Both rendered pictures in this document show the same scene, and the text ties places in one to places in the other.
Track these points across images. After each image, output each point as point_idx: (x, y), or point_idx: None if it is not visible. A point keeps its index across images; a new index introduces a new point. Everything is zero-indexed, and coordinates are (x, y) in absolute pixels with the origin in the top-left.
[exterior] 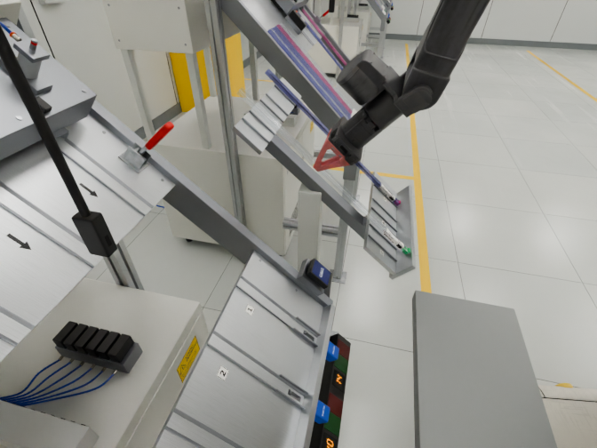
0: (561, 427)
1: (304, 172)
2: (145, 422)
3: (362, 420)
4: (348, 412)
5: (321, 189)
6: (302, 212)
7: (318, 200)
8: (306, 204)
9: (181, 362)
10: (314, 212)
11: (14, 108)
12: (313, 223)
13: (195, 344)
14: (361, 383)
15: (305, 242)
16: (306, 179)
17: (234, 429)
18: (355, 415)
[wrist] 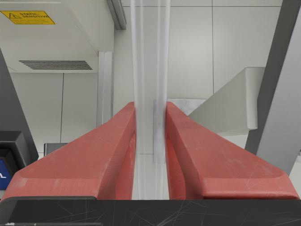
0: None
1: (281, 63)
2: None
3: (133, 197)
4: (136, 183)
5: (260, 127)
6: (227, 91)
7: (240, 124)
8: (234, 97)
9: (10, 11)
10: (230, 119)
11: None
12: (221, 119)
13: (43, 16)
14: (166, 193)
15: (210, 110)
16: (271, 79)
17: None
18: (135, 190)
